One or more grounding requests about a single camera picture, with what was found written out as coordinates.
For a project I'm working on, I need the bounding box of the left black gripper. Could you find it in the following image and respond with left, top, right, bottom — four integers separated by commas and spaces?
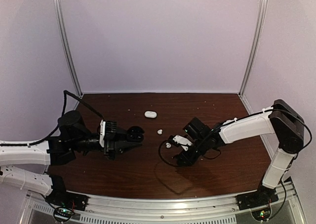
70, 126, 142, 161

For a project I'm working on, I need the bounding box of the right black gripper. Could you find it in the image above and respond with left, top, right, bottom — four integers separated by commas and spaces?
177, 136, 209, 166

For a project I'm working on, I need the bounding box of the black earbud charging case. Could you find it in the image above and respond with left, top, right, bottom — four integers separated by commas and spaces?
126, 126, 145, 142

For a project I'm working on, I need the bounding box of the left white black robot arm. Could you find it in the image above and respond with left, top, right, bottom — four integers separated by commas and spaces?
0, 110, 145, 206

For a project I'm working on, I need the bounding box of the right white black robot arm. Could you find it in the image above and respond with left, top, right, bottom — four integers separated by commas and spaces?
172, 99, 306, 205

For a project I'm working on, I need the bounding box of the white earbud charging case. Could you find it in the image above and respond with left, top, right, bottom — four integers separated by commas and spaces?
144, 111, 158, 119

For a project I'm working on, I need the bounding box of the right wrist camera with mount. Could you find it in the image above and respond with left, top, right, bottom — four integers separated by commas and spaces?
168, 134, 193, 151

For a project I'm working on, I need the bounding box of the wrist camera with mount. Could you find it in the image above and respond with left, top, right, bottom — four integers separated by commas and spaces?
168, 134, 193, 151
99, 120, 117, 148

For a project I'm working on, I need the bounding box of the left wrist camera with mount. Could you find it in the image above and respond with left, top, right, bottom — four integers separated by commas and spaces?
99, 120, 117, 148

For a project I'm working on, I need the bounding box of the right black camera cable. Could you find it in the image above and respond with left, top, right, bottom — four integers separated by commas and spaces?
158, 139, 178, 167

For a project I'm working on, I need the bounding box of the black camera cable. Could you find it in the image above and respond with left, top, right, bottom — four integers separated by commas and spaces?
158, 139, 178, 167
27, 90, 104, 147

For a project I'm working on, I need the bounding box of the front aluminium rail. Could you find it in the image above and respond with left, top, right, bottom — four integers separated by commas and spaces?
24, 179, 304, 224

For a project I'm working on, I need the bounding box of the left black camera cable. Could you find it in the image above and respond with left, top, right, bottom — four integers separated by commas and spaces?
27, 90, 104, 147

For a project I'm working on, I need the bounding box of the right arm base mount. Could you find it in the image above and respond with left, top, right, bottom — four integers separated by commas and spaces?
236, 190, 279, 222

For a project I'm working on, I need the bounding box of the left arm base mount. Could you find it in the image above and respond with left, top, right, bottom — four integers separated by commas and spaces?
43, 191, 88, 223

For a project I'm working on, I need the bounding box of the right aluminium frame post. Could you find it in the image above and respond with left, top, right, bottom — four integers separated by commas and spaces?
238, 0, 269, 97

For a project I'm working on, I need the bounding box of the aluminium frame post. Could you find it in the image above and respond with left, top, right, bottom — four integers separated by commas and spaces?
238, 0, 269, 97
53, 0, 83, 96

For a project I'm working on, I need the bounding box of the left aluminium frame post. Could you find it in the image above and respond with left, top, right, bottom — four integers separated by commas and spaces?
53, 0, 83, 96

